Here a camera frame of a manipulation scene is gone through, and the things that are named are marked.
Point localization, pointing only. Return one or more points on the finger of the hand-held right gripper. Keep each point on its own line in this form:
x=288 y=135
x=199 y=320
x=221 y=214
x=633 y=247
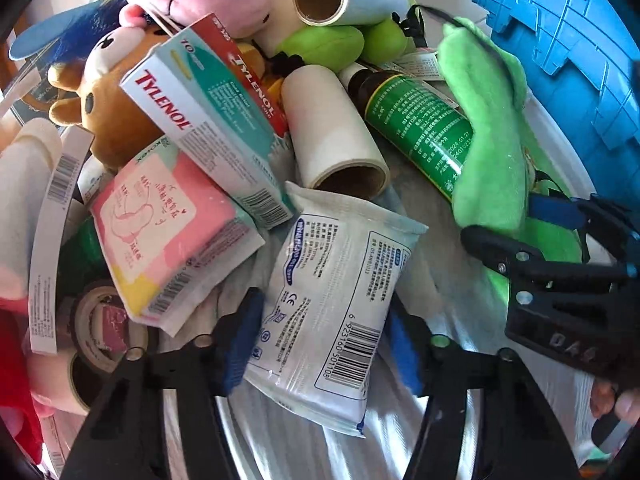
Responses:
x=550 y=210
x=495 y=250

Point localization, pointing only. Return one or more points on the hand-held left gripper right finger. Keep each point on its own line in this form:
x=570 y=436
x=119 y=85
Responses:
x=405 y=355

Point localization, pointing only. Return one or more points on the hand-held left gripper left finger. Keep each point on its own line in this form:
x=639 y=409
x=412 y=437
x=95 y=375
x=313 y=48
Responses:
x=245 y=340

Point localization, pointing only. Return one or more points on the green plush cloth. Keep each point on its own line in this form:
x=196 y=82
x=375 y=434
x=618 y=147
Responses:
x=490 y=160

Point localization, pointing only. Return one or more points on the white wipes packet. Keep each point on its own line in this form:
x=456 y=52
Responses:
x=330 y=280

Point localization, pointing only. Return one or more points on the blue plastic crate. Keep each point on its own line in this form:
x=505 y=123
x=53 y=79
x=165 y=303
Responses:
x=575 y=60

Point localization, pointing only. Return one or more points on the brown bear plush toy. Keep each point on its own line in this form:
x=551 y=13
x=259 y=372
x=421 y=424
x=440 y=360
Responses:
x=115 y=125

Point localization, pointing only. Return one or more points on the person's right hand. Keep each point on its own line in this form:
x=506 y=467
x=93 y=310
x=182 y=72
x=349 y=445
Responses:
x=627 y=405

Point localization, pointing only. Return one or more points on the grey striped bedsheet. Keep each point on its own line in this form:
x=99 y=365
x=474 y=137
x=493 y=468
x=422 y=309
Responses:
x=450 y=300

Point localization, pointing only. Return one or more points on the pink tissue pack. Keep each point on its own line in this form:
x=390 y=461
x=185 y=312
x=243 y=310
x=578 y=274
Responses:
x=165 y=240

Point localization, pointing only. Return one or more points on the green spray bottle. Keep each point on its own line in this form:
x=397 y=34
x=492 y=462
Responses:
x=420 y=125

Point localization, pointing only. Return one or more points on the black tape roll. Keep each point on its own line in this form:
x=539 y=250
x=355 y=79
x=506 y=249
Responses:
x=87 y=310

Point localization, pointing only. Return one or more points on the beige tape roll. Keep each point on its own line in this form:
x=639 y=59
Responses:
x=75 y=385

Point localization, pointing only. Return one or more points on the white packet with pink label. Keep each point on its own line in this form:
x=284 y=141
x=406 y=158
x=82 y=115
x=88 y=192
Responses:
x=422 y=62

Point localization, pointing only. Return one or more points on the white teal medicine box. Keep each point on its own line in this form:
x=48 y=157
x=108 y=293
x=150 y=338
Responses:
x=215 y=115

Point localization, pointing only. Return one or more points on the red and pink plush toy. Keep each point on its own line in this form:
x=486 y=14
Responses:
x=15 y=375

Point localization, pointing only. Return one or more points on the green frog plush toy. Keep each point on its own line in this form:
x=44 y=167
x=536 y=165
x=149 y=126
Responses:
x=325 y=47

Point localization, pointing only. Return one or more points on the blue bird plush toy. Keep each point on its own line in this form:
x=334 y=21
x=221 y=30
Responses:
x=65 y=30

